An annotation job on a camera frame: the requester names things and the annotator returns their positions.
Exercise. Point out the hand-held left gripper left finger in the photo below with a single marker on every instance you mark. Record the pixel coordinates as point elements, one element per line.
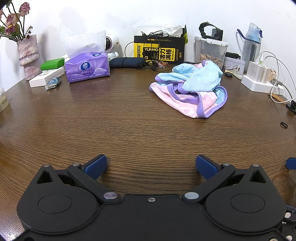
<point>96,166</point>

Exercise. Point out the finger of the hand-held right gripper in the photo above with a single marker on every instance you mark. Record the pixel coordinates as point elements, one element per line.
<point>291,163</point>

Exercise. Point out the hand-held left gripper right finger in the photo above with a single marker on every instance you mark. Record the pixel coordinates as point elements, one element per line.
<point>207,166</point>

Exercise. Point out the pink blue mesh garment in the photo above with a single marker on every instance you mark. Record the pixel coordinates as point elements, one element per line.
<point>203,76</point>

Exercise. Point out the black phone holder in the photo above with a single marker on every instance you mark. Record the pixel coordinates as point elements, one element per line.
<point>291,104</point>

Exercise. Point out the tan paper card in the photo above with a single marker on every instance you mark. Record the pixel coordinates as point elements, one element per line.
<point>277,98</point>

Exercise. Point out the beige charger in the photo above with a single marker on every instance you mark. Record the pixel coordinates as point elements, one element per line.
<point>272,74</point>

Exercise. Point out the small teal wrapped packet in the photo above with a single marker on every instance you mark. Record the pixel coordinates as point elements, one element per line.
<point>53,83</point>

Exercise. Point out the black key fob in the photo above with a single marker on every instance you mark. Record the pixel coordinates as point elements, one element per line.
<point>229,74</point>

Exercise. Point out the purple tissue box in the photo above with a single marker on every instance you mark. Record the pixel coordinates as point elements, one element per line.
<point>86,67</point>

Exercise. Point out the white power strip with chargers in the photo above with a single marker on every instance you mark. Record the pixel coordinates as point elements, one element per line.
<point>281,62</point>

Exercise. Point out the large white charger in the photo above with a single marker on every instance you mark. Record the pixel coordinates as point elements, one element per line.
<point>253,68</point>

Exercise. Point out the flat white box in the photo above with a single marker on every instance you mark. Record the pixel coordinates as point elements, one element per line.
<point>44,77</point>

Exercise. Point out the white printed tin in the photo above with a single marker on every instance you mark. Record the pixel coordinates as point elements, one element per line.
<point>233,66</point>

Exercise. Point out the small spray bottle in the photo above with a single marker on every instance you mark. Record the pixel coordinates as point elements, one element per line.
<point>260,59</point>

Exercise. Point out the navy pouch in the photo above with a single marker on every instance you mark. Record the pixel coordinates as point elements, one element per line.
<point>126,62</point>

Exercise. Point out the green box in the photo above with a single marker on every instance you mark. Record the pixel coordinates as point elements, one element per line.
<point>52,64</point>

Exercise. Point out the clear container of wooden pieces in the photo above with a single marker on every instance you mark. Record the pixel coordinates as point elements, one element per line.
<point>211,54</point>

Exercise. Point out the pale printed packet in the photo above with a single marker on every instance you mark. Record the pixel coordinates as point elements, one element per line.
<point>2,99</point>

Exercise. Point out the white tissue sheet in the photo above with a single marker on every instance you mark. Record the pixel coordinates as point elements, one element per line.
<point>83,42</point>

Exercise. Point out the yellow and black box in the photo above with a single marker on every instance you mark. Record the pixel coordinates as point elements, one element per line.
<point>159,49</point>

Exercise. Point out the clear blue water bottle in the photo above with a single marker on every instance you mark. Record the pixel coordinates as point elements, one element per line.
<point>253,41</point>

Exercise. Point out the pink speckled vase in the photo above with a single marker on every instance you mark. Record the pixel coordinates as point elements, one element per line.
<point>29,58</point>

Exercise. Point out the green snack packet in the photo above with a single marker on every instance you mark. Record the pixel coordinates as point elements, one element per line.
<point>185,33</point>

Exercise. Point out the black wrist watch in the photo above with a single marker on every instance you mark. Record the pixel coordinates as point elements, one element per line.
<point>205,29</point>

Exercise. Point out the crumpled white tissue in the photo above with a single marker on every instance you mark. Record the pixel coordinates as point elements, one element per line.
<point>172,31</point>

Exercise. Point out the dried roses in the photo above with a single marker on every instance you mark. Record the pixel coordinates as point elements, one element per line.
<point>12,20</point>

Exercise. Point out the white round camera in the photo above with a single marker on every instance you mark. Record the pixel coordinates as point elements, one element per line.
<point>111,44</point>

